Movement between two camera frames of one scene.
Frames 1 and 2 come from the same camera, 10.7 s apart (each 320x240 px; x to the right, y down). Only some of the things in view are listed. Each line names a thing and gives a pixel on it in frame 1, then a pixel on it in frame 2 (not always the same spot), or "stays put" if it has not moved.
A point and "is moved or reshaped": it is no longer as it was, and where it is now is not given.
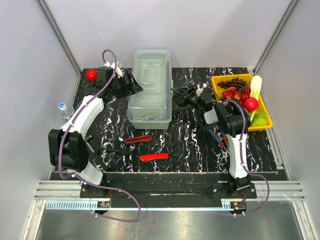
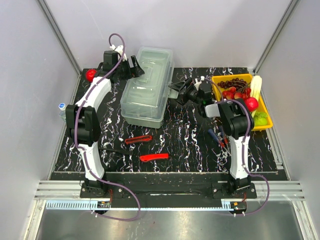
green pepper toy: [260, 119] stays put
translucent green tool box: [151, 108] is moved or reshaped
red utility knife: [144, 158] stays put
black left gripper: [132, 89] to [135, 72]
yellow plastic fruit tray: [247, 77] stays put
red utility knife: [139, 139] stays put
